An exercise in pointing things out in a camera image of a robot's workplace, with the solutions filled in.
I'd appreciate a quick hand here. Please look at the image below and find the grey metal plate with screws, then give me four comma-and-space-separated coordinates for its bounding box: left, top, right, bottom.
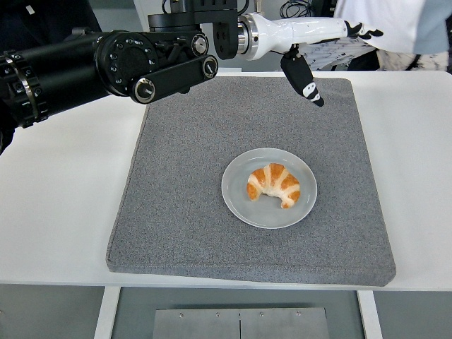
152, 307, 331, 339

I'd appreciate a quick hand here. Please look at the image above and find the grey felt mat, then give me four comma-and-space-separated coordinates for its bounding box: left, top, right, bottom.
105, 76, 397, 287

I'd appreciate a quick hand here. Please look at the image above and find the black cable bundle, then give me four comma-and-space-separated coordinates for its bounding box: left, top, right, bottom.
280, 0, 314, 18

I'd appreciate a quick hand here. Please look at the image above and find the golden croissant bread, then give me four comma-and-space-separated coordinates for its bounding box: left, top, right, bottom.
246, 162, 302, 210

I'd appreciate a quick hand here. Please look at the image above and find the pale grey round plate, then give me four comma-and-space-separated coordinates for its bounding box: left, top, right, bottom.
220, 148, 319, 230

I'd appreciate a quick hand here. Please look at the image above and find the person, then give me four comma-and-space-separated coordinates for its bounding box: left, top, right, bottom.
0, 0, 102, 54
306, 0, 452, 71

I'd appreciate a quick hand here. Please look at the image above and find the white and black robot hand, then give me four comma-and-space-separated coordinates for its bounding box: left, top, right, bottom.
245, 13, 385, 108

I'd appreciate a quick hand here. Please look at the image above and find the black jacket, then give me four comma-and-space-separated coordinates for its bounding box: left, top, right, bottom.
347, 47, 381, 71

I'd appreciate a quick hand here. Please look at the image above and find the white table leg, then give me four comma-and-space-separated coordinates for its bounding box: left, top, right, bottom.
356, 290, 383, 339
93, 286, 121, 339

